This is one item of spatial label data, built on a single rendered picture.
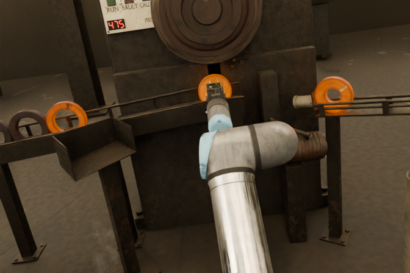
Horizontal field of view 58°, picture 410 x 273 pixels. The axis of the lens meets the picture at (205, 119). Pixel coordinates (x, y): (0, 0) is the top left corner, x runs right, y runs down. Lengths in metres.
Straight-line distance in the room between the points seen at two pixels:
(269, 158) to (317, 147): 0.78
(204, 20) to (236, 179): 0.83
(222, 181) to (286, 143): 0.19
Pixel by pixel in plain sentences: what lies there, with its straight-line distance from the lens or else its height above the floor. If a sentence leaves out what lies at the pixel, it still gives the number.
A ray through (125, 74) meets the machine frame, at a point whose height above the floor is 0.87.
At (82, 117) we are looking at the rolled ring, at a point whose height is 0.71.
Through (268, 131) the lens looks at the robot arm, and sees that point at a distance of 0.91.
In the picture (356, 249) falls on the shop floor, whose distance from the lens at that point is 1.90.
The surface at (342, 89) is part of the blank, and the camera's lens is 1.61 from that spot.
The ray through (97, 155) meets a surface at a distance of 1.63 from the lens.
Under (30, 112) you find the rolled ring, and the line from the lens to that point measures 1.90.
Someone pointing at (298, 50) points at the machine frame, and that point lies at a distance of 1.80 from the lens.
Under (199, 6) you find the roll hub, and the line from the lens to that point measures 1.53.
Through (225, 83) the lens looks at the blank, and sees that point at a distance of 1.70.
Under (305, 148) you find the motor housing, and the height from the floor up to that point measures 0.49.
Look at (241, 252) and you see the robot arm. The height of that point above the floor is 0.65.
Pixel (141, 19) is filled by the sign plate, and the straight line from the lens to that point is 1.78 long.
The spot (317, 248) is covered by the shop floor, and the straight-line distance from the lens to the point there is 1.88.
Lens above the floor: 1.18
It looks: 19 degrees down
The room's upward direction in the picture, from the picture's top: 8 degrees counter-clockwise
